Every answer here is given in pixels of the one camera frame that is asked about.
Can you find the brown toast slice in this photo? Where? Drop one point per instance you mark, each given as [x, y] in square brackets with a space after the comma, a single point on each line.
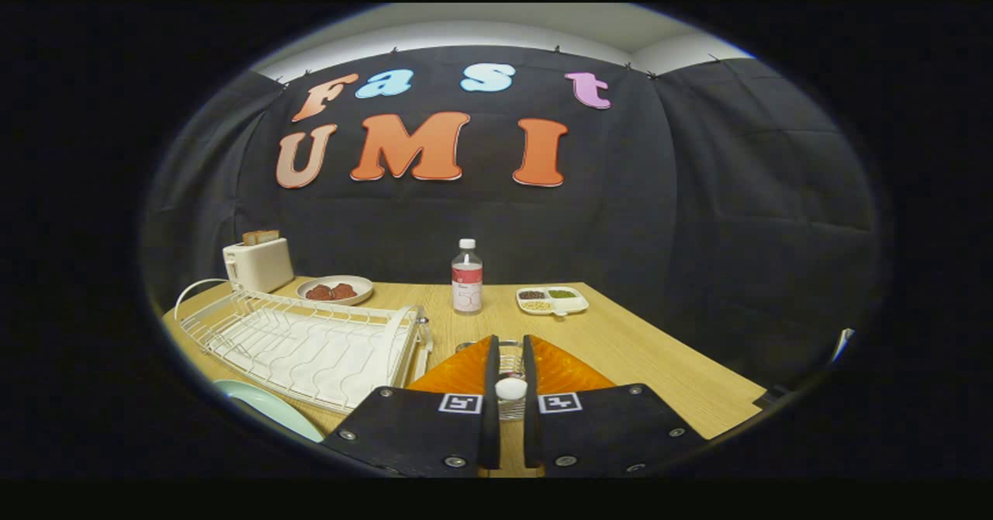
[260, 237]

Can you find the white and pink spoon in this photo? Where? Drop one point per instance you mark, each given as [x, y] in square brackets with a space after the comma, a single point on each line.
[511, 389]

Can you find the white plate with meat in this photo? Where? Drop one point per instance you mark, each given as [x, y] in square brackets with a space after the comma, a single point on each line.
[361, 281]

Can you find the white divided dish with beans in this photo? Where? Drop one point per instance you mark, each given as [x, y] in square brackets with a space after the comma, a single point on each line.
[552, 301]

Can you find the light green plate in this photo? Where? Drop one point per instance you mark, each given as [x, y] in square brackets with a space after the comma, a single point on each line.
[268, 410]

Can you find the black backdrop cloth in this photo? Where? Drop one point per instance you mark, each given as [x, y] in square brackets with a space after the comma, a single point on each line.
[698, 194]

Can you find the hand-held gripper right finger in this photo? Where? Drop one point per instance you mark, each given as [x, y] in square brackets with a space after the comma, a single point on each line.
[613, 431]

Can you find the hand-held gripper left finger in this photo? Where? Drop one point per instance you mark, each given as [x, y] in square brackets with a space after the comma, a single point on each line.
[411, 431]

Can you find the brown meat piece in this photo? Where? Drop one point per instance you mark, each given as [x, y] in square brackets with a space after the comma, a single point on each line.
[345, 291]
[320, 292]

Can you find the clear bottle with red label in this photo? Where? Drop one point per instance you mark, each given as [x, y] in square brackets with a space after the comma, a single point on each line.
[467, 279]

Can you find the white toaster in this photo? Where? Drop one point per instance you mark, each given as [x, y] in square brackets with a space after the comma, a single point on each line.
[260, 266]

